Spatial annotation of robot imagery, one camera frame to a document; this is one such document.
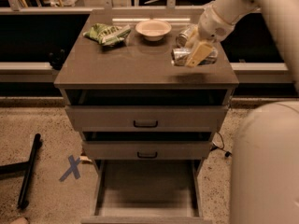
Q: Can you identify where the grey drawer cabinet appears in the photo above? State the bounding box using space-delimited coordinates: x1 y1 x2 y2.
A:
53 8 240 224

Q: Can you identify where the black stand leg left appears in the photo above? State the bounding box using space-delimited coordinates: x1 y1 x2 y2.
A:
0 133 42 210

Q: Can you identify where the blue tape cross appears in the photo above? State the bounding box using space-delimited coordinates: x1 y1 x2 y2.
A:
59 155 80 182

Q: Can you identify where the silver green soda can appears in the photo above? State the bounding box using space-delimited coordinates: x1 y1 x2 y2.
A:
176 24 197 48

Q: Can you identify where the black clamp on ledge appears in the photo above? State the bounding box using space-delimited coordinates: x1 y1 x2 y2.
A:
49 49 65 70

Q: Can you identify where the grey middle drawer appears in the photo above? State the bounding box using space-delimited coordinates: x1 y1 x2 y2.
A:
82 141 211 160

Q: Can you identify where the grey open bottom drawer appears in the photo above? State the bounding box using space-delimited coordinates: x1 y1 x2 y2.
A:
81 160 212 224

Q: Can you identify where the black power cable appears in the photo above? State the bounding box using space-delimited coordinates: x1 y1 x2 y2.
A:
211 132 233 158

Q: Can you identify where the green chip bag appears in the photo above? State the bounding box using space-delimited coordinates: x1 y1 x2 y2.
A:
83 23 131 47

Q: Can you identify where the grey top drawer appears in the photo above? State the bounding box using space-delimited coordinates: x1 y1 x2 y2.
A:
65 105 228 132

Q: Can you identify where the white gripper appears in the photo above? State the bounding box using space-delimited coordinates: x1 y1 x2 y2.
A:
186 7 235 67

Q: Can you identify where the silver blue redbull can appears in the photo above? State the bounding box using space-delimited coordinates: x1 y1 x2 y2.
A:
171 47 218 67

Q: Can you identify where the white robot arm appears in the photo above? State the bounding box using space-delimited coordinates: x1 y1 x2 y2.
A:
186 0 299 224

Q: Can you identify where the white paper bowl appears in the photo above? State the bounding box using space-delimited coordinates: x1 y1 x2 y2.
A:
135 20 172 41

